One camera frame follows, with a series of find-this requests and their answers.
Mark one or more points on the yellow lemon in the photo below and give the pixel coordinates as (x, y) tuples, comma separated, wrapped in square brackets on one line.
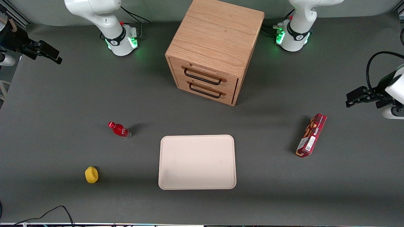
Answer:
[(91, 175)]

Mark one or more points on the aluminium frame rail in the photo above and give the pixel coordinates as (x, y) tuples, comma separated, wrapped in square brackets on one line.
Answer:
[(17, 17)]

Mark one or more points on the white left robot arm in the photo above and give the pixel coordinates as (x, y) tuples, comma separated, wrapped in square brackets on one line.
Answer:
[(298, 22)]

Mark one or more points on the wooden drawer cabinet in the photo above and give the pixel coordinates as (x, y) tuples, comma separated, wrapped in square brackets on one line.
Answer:
[(217, 34)]

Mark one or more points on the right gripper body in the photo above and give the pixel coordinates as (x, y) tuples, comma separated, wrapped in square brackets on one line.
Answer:
[(15, 40)]

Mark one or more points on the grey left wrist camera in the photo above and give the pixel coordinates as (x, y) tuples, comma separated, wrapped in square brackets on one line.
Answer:
[(393, 113)]

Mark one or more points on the red cookie box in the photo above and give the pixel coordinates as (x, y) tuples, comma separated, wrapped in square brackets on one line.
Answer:
[(311, 135)]

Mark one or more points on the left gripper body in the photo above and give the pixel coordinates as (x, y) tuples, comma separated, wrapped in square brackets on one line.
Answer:
[(376, 93)]

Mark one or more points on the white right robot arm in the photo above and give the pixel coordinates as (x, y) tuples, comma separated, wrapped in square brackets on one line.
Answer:
[(104, 19)]

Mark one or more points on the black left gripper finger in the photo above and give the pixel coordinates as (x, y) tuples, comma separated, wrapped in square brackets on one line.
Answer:
[(359, 101), (359, 93)]

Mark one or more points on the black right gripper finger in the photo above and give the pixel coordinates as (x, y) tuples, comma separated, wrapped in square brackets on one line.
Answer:
[(49, 49), (44, 56)]

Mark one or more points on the beige rectangular tray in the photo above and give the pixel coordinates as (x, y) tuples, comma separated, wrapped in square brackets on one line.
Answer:
[(197, 162)]

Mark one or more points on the red plastic bottle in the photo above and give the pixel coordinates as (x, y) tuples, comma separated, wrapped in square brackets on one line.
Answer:
[(120, 129)]

